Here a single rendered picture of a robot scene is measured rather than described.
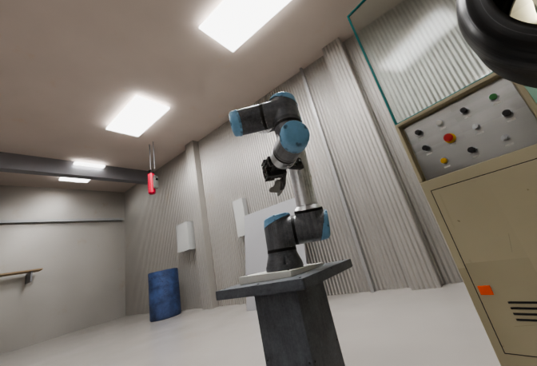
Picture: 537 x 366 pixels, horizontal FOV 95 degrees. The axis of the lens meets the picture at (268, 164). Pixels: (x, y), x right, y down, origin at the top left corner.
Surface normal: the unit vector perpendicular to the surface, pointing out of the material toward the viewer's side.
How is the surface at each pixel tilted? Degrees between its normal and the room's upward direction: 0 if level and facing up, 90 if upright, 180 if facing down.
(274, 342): 90
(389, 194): 90
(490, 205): 90
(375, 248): 90
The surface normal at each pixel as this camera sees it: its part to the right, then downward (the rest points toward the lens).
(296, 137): 0.22, -0.36
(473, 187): -0.79, -0.05
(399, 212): -0.61, -0.15
